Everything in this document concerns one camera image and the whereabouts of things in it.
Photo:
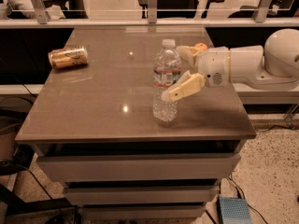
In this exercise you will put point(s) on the orange fruit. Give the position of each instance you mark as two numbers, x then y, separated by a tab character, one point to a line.
201	46

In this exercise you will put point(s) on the blue perforated box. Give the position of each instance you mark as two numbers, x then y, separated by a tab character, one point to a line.
233	211

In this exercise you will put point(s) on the orange soda can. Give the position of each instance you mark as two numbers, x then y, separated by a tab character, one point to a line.
68	57

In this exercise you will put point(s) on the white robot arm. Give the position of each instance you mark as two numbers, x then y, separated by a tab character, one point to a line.
272	66

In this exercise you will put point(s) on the grey drawer cabinet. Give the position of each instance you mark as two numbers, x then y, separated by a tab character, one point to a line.
93	131

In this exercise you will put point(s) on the glass partition railing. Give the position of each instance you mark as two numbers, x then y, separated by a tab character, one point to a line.
129	12

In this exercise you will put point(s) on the clear plastic water bottle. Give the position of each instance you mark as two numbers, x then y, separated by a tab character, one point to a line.
166	72

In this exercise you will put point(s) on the black office chair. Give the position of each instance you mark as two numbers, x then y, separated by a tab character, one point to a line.
268	9
72	9
177	8

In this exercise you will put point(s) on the black office chair left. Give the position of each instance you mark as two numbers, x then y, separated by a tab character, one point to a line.
72	9

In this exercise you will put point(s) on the black office chair right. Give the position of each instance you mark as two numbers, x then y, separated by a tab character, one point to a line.
268	9

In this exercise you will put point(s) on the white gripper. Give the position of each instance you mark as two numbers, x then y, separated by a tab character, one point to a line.
212	65

